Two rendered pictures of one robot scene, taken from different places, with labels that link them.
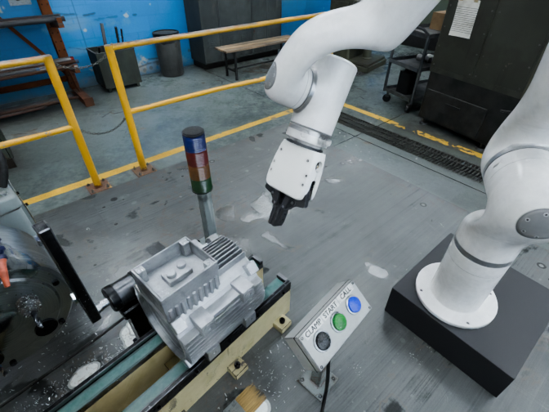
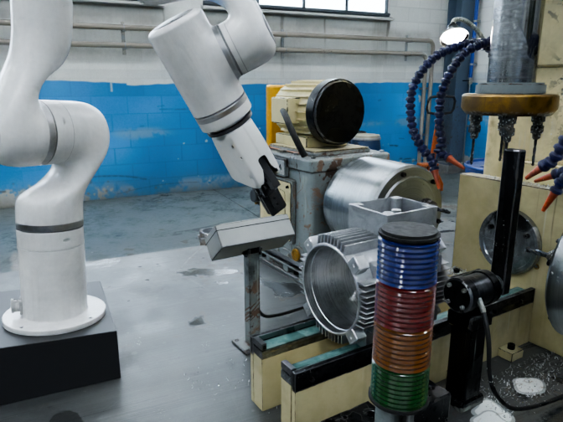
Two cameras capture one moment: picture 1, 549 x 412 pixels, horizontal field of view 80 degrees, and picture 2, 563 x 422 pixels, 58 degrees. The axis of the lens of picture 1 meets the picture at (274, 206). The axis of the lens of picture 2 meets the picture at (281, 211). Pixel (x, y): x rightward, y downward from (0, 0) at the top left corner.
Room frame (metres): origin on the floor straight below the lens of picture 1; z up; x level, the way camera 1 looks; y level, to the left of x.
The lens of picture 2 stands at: (1.30, 0.22, 1.36)
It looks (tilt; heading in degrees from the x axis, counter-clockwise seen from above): 14 degrees down; 195
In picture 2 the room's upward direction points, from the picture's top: straight up
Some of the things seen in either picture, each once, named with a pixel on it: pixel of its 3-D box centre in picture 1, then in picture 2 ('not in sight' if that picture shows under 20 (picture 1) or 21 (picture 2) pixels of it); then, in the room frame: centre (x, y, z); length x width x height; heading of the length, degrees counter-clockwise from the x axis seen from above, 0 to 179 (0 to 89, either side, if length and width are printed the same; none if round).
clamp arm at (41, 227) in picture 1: (72, 277); (506, 223); (0.39, 0.37, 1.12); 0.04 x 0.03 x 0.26; 137
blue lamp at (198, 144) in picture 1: (194, 141); (407, 258); (0.81, 0.22, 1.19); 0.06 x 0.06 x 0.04
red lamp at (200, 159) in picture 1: (197, 155); (405, 300); (0.81, 0.22, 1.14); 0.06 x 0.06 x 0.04
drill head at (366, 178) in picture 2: not in sight; (369, 203); (-0.03, 0.10, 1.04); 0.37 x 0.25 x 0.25; 47
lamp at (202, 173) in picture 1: (198, 169); (401, 339); (0.81, 0.22, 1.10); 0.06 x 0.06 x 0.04
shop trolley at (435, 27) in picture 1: (426, 62); not in sight; (4.16, -1.82, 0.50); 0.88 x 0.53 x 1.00; 113
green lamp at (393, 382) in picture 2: (201, 181); (399, 378); (0.81, 0.22, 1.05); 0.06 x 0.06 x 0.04
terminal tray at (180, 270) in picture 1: (177, 278); (391, 223); (0.40, 0.18, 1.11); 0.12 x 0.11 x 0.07; 137
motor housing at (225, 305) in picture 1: (202, 295); (372, 277); (0.43, 0.16, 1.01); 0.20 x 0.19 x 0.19; 137
